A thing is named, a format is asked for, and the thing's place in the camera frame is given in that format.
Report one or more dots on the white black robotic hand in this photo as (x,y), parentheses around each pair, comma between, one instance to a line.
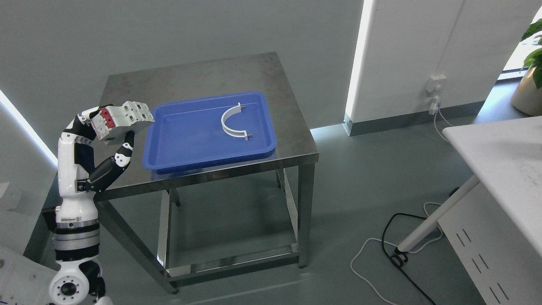
(78,177)

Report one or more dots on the grey red circuit breaker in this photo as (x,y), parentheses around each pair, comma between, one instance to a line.
(113,122)

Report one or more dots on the white cabinet corner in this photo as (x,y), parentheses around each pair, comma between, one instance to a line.
(22,281)

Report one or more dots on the stainless steel table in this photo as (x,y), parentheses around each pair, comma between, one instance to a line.
(294,163)

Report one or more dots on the blue plastic tray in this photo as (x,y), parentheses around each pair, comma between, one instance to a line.
(187,134)

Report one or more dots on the white power adapter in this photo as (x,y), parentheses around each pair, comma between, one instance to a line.
(435,105)

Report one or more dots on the white desk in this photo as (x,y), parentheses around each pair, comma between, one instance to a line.
(493,221)

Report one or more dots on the potted green plant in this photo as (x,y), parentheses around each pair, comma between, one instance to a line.
(527,97)

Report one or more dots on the white curved bracket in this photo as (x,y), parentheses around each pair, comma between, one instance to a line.
(231,123)

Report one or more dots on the white wall socket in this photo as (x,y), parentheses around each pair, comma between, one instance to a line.
(435,83)

